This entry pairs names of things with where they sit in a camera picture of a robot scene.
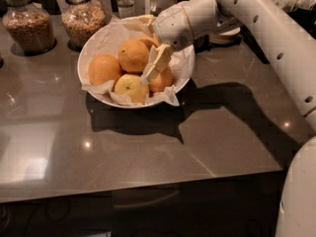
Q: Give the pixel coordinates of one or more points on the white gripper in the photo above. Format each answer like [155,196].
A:
[172,26]

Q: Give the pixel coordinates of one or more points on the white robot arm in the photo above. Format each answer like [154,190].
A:
[291,52]

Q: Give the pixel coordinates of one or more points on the back right orange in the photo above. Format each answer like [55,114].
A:
[149,41]

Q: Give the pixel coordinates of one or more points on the top centre orange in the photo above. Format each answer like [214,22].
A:
[133,56]

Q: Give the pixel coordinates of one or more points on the right front orange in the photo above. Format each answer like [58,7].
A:
[163,80]

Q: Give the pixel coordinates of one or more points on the white bowl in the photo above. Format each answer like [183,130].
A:
[89,55]

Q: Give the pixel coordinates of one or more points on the front yellowish orange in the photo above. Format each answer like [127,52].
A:
[130,91]

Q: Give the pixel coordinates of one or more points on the left orange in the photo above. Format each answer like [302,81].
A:
[103,68]

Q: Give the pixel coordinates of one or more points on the small glass bottle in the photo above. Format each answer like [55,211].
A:
[125,8]

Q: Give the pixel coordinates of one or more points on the white paper liner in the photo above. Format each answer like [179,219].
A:
[105,38]

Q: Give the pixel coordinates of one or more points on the right glass cereal jar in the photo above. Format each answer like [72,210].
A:
[81,19]

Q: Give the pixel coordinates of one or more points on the glass cereal jar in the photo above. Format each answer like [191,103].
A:
[29,26]
[81,19]

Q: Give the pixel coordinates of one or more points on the small upturned white cup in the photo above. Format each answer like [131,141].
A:
[226,37]

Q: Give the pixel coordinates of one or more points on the left glass cereal jar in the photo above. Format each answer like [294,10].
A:
[29,26]

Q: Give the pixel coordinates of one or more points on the black container with packets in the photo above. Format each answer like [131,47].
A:
[303,12]

